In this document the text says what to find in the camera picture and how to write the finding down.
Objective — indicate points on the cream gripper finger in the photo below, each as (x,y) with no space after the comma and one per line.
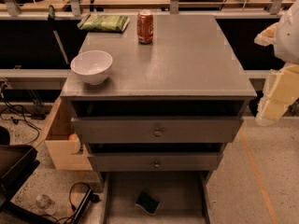
(267,36)
(280,90)

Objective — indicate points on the green yellow sponge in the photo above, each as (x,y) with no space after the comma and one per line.
(147,203)

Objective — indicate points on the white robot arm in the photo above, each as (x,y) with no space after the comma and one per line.
(286,46)

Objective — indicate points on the grey middle drawer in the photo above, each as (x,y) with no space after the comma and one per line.
(140,162)

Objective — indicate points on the grey drawer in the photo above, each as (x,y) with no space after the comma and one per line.
(140,162)
(151,130)
(182,195)

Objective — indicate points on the grey drawer cabinet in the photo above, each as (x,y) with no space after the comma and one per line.
(188,70)

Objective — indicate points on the grey top drawer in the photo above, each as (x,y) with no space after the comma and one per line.
(151,130)

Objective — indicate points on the grey bottom drawer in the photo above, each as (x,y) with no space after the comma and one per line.
(182,195)

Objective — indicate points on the orange soda can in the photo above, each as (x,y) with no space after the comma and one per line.
(145,26)

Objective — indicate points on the white bowl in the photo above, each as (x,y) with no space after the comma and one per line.
(92,67)

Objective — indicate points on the green chip bag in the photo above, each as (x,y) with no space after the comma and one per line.
(104,23)

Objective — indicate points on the orange ball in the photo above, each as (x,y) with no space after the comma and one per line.
(72,136)

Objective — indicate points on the black power strip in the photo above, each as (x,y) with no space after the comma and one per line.
(81,208)

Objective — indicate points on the light wooden box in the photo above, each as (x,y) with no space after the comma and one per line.
(65,154)

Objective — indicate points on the clear plastic cup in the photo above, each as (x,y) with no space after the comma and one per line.
(43,201)

